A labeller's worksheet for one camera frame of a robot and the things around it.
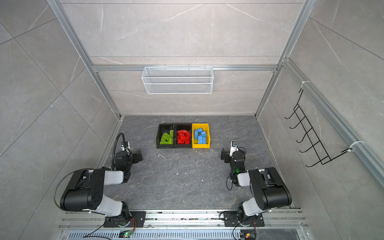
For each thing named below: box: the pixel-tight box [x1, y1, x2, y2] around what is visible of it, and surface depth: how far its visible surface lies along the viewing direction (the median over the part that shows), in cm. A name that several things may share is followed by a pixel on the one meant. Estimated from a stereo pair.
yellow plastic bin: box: [191, 123, 211, 149], surface depth 102 cm
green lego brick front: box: [159, 141, 173, 145], surface depth 103 cm
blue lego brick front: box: [197, 135, 203, 144], surface depth 103 cm
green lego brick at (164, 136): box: [160, 132, 171, 142], surface depth 104 cm
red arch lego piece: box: [177, 129, 191, 145], surface depth 103 cm
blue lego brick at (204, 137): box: [201, 131, 207, 144], surface depth 103 cm
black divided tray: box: [156, 123, 193, 149], surface depth 102 cm
